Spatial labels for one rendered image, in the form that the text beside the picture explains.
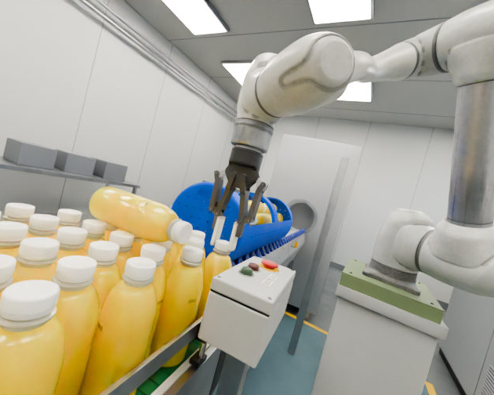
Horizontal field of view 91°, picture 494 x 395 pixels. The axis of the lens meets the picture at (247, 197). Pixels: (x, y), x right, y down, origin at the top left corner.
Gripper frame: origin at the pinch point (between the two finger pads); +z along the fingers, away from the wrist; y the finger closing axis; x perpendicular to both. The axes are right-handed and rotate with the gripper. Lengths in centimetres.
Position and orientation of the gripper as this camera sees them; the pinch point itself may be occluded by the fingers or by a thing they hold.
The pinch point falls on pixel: (226, 233)
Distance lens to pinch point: 57.7
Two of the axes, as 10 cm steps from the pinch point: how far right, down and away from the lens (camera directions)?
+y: -9.0, -2.5, 3.5
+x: -3.5, -0.6, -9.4
